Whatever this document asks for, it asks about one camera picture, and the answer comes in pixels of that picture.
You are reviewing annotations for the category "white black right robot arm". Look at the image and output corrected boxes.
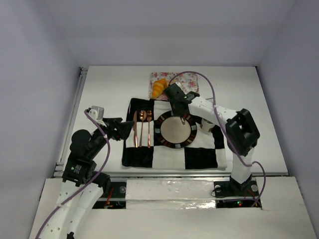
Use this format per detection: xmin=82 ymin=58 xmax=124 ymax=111
xmin=164 ymin=83 xmax=260 ymax=198

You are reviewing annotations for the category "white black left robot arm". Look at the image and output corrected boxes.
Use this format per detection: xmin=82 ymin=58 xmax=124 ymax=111
xmin=35 ymin=118 xmax=134 ymax=239

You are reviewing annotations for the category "copper knife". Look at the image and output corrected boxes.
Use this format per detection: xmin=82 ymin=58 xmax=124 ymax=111
xmin=133 ymin=111 xmax=138 ymax=148

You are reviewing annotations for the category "dark rimmed beige plate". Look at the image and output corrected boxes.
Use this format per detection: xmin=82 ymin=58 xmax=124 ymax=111
xmin=154 ymin=111 xmax=197 ymax=149

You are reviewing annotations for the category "floral rectangular tray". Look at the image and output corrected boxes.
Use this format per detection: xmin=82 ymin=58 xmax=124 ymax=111
xmin=149 ymin=72 xmax=199 ymax=101

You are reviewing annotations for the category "orange croissant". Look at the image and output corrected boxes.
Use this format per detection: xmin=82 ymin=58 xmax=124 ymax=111
xmin=152 ymin=78 xmax=168 ymax=99

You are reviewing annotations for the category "copper spoon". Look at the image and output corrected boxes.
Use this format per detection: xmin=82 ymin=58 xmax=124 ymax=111
xmin=139 ymin=110 xmax=147 ymax=147

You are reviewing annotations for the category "silver metal cup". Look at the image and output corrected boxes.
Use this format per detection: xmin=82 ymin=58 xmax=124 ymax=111
xmin=200 ymin=119 xmax=215 ymax=132

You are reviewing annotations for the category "copper fork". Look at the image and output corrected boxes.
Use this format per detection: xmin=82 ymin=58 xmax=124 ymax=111
xmin=147 ymin=110 xmax=152 ymax=148

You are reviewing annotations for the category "black white checkered cloth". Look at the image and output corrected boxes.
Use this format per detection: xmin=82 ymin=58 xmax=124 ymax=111
xmin=122 ymin=98 xmax=227 ymax=170

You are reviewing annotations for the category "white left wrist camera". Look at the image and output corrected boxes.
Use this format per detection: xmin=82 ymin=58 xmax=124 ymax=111
xmin=88 ymin=106 xmax=104 ymax=121

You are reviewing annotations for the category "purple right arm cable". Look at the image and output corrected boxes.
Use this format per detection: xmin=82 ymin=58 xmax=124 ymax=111
xmin=168 ymin=71 xmax=267 ymax=207

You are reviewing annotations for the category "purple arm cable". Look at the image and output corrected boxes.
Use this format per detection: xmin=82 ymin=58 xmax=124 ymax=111
xmin=168 ymin=71 xmax=267 ymax=207
xmin=32 ymin=108 xmax=112 ymax=239

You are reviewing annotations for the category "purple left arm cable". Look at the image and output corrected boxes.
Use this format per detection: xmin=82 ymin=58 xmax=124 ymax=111
xmin=32 ymin=108 xmax=112 ymax=239

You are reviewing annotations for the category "aluminium frame rail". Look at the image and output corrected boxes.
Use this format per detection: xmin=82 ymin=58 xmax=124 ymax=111
xmin=51 ymin=67 xmax=88 ymax=178

